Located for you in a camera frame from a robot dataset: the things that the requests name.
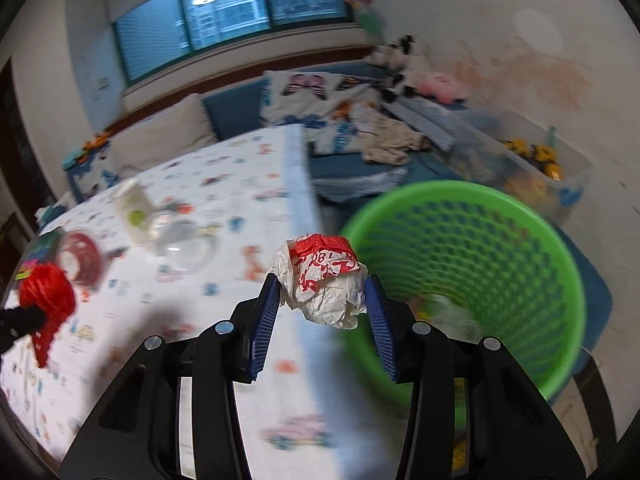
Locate butterfly print pillow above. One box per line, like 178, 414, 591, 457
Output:
260, 70, 391, 126

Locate white printed blanket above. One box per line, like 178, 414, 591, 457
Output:
0, 125, 346, 466

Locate dark wooden door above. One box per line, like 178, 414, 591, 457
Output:
0, 55, 58, 241

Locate window with green frame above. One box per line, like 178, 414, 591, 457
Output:
105, 0, 351, 86

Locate blue sofa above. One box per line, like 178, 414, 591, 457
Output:
65, 60, 501, 201

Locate dark colourful flat box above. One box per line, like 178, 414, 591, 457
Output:
17, 227, 66, 281

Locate clear plastic storage box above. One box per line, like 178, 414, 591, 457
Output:
450, 107, 593, 226

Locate beige crumpled clothes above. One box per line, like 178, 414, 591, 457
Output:
350, 102, 431, 166

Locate white red wrapper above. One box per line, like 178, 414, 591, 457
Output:
270, 232, 370, 331

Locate black white cow plush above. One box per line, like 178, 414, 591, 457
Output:
370, 35, 426, 98

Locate clear round plastic lid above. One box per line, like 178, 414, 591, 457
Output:
155, 232, 218, 273

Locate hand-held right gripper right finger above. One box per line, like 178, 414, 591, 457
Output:
364, 274, 586, 480

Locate butterfly print cloth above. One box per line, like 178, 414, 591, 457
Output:
70, 155, 121, 201

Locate red instant noodle cup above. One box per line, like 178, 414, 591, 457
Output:
56, 230, 106, 288

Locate green plastic mesh basket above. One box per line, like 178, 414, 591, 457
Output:
336, 180, 587, 403

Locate plain white pillow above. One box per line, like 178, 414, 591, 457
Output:
107, 92, 218, 176

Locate grey patterned cushion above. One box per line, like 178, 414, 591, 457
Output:
395, 96, 481, 151

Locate red mesh bag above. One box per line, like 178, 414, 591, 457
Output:
19, 262, 77, 368

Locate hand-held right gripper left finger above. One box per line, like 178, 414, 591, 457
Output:
60, 272, 282, 480

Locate pink plush toy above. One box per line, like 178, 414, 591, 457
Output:
417, 72, 468, 106

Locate orange toy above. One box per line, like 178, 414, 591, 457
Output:
80, 130, 113, 153

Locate teal tissue pack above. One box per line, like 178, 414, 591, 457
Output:
35, 195, 71, 226

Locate yellow toy vehicles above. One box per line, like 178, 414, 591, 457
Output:
502, 139, 563, 181

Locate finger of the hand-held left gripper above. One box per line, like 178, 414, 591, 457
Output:
0, 305, 47, 356

